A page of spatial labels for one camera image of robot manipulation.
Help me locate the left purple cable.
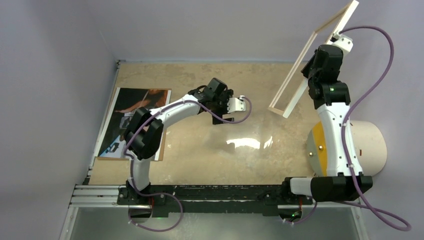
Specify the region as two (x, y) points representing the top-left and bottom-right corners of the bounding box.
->
(123, 96), (253, 232)

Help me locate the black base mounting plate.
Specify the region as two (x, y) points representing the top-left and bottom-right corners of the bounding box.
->
(117, 184), (313, 218)

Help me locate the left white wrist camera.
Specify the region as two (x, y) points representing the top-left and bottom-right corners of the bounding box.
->
(227, 95), (247, 114)

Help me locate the aluminium rail frame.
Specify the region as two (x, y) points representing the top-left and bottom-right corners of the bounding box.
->
(60, 185), (369, 240)

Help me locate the clear acrylic sheet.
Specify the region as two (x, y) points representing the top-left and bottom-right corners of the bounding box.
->
(162, 109), (287, 169)

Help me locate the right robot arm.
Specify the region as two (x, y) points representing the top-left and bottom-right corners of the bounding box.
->
(280, 44), (373, 204)

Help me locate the white cylinder with orange face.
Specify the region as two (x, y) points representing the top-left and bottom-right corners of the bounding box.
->
(306, 120), (387, 177)

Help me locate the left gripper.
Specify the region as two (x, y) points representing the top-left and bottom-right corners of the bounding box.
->
(210, 90), (234, 124)

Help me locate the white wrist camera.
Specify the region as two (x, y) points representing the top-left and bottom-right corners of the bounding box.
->
(227, 95), (247, 114)
(330, 33), (353, 55)

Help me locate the wooden picture frame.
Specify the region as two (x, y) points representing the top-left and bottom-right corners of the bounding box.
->
(267, 0), (359, 119)

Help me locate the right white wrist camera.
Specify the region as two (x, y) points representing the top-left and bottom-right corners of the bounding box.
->
(330, 33), (353, 55)

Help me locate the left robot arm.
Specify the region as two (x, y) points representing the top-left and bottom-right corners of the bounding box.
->
(122, 78), (234, 205)

